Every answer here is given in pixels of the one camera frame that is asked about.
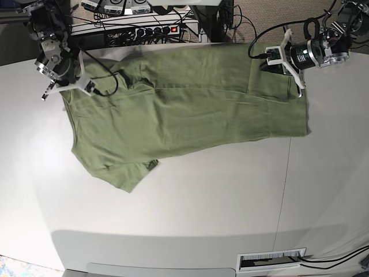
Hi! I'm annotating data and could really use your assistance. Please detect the black power strip red switch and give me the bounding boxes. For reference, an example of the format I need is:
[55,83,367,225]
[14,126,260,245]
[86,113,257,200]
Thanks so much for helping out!
[135,26,180,38]

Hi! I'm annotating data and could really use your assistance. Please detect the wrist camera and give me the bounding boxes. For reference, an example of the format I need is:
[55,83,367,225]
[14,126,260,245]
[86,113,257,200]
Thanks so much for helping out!
[84,80,96,96]
[265,46,284,65]

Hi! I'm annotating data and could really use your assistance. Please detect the black cable bottom right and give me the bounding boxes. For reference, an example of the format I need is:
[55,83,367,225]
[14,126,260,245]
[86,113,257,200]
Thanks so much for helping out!
[299,245,369,269]

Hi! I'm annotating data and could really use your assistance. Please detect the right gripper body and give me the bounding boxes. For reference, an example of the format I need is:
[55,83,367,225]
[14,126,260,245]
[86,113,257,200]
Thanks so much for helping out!
[41,52,97,101]

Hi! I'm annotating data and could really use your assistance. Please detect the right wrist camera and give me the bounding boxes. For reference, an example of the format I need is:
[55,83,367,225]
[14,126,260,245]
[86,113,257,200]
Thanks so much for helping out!
[84,80,96,96]

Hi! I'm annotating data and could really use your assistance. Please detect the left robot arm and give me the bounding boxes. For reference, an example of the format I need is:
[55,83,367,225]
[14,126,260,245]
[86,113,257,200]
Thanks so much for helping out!
[260,1,368,98]

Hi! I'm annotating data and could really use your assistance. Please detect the table cable grommet slot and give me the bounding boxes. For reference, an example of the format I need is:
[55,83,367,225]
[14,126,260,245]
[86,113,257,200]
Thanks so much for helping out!
[236,248,306,273]

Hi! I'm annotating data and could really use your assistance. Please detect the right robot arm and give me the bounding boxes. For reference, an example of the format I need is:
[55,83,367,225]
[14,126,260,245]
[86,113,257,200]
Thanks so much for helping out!
[17,1,96,101]

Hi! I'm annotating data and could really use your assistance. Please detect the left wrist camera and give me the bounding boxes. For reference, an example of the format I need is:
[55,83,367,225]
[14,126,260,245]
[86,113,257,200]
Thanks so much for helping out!
[265,46,284,65]

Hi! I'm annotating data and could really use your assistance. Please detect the camera black cable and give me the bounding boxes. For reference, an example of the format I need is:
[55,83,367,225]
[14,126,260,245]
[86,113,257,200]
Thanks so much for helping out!
[77,48,121,98]
[248,18,308,61]

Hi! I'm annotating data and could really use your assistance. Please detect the green T-shirt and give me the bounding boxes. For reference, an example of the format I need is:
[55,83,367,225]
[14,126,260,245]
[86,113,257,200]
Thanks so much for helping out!
[61,43,308,192]

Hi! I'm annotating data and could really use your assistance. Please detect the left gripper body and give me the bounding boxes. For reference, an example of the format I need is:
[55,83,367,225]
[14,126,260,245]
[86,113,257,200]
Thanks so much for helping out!
[277,28,306,98]

